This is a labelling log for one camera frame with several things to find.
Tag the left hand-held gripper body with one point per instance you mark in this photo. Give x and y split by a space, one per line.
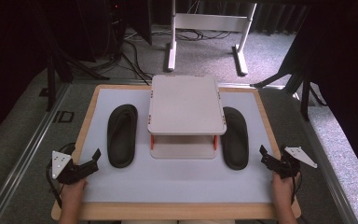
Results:
64 169

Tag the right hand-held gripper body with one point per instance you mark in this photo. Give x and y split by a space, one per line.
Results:
289 165

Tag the black slipper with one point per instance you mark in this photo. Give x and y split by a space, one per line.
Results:
122 137
236 140

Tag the white two-tier shoe rack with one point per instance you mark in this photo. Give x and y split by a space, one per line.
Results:
185 105

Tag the person's left hand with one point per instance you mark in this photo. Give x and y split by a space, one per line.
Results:
73 191

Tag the person's right hand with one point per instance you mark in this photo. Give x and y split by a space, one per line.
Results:
282 188

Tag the black tripod stand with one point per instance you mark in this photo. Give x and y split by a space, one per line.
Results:
54 68
298 77

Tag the black computer tower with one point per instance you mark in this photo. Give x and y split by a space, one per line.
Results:
115 28

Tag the aluminium floor rail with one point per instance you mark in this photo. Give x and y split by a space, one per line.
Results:
28 146
329 168

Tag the white desk frame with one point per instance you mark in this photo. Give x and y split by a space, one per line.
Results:
209 22

